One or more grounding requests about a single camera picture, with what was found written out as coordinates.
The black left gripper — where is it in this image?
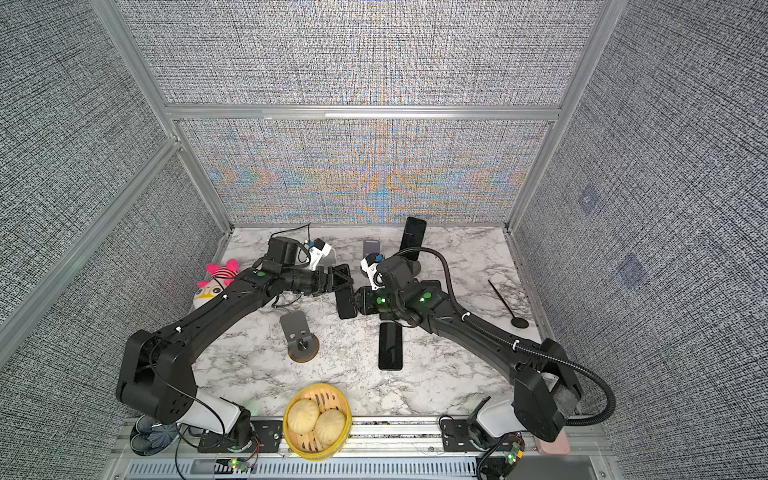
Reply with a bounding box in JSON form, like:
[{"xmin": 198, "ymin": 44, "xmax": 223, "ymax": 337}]
[{"xmin": 283, "ymin": 266, "xmax": 353, "ymax": 297}]

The steamed bun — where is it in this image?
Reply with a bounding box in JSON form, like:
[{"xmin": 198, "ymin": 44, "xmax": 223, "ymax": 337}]
[
  {"xmin": 314, "ymin": 409, "xmax": 347, "ymax": 448},
  {"xmin": 286, "ymin": 398, "xmax": 320, "ymax": 435}
]

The left steamed bun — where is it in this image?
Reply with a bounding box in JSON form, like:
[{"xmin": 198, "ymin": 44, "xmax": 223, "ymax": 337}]
[{"xmin": 286, "ymin": 398, "xmax": 320, "ymax": 435}]

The aluminium front rail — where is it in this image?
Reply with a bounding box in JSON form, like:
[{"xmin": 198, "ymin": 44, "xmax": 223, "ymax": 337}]
[{"xmin": 98, "ymin": 416, "xmax": 623, "ymax": 479}]

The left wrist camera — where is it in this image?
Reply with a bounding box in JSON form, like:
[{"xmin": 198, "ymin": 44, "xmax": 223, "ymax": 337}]
[{"xmin": 264, "ymin": 236, "xmax": 333, "ymax": 271}]

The yellow bamboo steamer basket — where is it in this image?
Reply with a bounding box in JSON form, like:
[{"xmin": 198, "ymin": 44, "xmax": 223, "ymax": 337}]
[{"xmin": 283, "ymin": 383, "xmax": 353, "ymax": 462}]

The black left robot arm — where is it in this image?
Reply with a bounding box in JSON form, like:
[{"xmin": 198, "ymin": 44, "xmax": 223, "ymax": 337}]
[{"xmin": 116, "ymin": 261, "xmax": 353, "ymax": 450}]

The grey round phone stand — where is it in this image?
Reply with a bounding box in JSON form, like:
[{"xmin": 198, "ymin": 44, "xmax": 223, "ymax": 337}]
[{"xmin": 363, "ymin": 239, "xmax": 381, "ymax": 257}]

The pink white plush toy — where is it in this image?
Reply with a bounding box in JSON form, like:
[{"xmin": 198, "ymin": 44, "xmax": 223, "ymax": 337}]
[{"xmin": 192, "ymin": 259, "xmax": 240, "ymax": 309}]

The black stylus on table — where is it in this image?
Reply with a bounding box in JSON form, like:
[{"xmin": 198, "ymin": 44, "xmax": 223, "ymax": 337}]
[{"xmin": 488, "ymin": 280, "xmax": 530, "ymax": 329}]

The black corrugated cable conduit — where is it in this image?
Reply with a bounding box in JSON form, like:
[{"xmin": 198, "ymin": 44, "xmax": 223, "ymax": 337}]
[{"xmin": 392, "ymin": 246, "xmax": 617, "ymax": 427}]

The pink pad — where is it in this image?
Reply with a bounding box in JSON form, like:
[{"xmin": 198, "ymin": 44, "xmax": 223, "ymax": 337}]
[{"xmin": 534, "ymin": 431, "xmax": 571, "ymax": 456}]

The right steamed bun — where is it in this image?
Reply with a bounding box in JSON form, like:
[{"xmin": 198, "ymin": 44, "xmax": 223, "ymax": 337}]
[{"xmin": 314, "ymin": 409, "xmax": 347, "ymax": 448}]

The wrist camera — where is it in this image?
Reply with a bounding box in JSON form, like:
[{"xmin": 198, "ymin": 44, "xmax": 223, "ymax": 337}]
[
  {"xmin": 264, "ymin": 236, "xmax": 333, "ymax": 271},
  {"xmin": 360, "ymin": 252, "xmax": 384, "ymax": 291}
]

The front wooden base phone stand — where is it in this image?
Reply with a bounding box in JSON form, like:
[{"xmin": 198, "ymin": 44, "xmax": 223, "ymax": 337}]
[{"xmin": 280, "ymin": 311, "xmax": 319, "ymax": 363}]

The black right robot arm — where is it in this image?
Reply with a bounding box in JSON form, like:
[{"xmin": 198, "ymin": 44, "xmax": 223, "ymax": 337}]
[{"xmin": 356, "ymin": 254, "xmax": 583, "ymax": 449}]

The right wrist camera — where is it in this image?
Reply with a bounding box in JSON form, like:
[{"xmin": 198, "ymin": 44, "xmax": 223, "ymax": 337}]
[{"xmin": 360, "ymin": 252, "xmax": 384, "ymax": 291}]

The black phone front wooden stand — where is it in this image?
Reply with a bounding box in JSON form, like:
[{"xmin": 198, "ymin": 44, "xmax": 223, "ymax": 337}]
[{"xmin": 422, "ymin": 280, "xmax": 442, "ymax": 292}]

